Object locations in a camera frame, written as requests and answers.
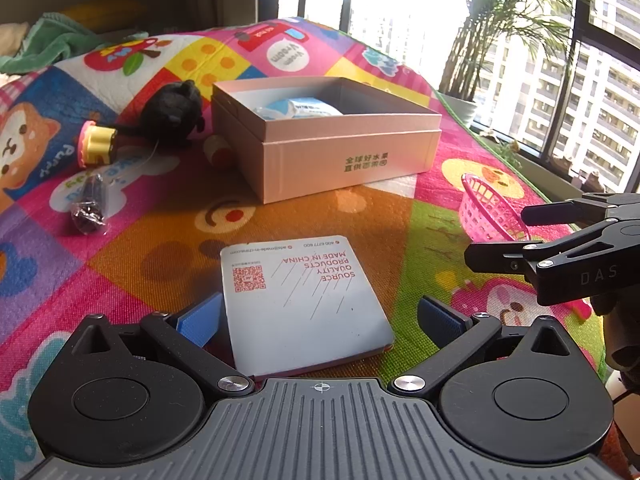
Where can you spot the yellow and pink toy stamp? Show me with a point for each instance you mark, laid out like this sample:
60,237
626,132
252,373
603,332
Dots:
97,145

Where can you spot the yellow cushion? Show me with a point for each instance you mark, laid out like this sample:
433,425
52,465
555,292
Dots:
100,14

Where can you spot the white booklet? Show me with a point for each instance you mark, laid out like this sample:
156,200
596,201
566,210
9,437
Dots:
310,310

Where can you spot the black plush toy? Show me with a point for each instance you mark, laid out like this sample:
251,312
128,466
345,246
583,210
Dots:
170,110

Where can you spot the pink plastic toy basket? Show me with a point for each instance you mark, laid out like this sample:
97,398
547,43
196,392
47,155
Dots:
487,210

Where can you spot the potted palm plant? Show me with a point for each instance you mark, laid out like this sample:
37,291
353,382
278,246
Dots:
460,110

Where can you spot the small clear bag of screws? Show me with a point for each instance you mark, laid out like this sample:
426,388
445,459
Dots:
90,207

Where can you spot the pink cardboard box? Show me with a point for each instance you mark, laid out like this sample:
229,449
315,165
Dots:
325,160

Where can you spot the black window frame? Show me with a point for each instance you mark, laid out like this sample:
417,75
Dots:
580,20

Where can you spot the small brown ornament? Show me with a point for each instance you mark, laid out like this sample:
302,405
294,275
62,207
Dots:
566,166
595,181

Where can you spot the colourful cartoon play mat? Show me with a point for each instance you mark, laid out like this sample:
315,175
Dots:
150,240

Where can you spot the blue and white packet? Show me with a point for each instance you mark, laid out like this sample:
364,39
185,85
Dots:
300,107

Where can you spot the green towel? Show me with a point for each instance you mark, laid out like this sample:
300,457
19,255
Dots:
50,40

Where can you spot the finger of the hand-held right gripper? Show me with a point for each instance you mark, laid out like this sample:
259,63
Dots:
590,209
500,257

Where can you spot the small red and white toy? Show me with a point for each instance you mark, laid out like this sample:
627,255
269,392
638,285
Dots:
220,152

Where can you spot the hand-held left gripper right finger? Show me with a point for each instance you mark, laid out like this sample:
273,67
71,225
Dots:
440,322

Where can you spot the small tan ornament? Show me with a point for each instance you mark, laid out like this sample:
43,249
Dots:
488,134

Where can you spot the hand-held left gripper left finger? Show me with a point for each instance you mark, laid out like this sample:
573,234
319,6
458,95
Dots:
200,322

